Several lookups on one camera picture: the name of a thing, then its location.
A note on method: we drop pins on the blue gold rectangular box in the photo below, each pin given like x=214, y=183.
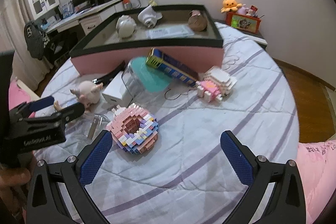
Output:
x=170, y=66

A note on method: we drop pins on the pink-haired baby doll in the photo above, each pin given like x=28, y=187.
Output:
x=88, y=93

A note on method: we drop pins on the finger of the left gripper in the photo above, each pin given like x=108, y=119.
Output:
x=25, y=109
x=68, y=114

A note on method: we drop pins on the white computer desk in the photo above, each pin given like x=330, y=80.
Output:
x=88, y=19

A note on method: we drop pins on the orange octopus plush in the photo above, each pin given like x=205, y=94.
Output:
x=230, y=6

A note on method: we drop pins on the pink box with black rim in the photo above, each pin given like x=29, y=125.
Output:
x=102, y=50

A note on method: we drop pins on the white silver rabbit figure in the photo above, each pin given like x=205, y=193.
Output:
x=125, y=26

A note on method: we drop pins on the orange-lid water bottle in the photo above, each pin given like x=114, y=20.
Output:
x=127, y=4

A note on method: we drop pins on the pink white block model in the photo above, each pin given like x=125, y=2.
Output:
x=215, y=85

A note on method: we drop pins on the packaged wipes pack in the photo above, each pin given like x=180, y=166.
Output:
x=177, y=31

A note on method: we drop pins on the teal lid clear container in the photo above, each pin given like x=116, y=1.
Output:
x=142, y=80

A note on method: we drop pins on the beige curtain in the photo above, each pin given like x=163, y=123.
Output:
x=14, y=16

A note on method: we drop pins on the rose gold round tin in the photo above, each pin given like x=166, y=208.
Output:
x=197, y=21

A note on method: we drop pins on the person's left hand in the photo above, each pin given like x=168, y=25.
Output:
x=11, y=178

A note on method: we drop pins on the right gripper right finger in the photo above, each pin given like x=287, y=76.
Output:
x=286, y=203

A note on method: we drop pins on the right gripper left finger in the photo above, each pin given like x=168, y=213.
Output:
x=45, y=202

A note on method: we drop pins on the black office chair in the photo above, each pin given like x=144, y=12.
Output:
x=58, y=46

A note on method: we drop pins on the black hair clip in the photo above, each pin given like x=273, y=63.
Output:
x=106, y=79

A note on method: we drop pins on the red cartoon storage box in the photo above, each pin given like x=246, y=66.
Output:
x=243, y=22

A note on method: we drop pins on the grey hoodie on chair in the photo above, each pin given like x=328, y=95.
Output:
x=36, y=40

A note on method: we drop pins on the white cup-shaped device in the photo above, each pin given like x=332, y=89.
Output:
x=149, y=17

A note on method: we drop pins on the small white box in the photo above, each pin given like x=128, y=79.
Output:
x=116, y=92

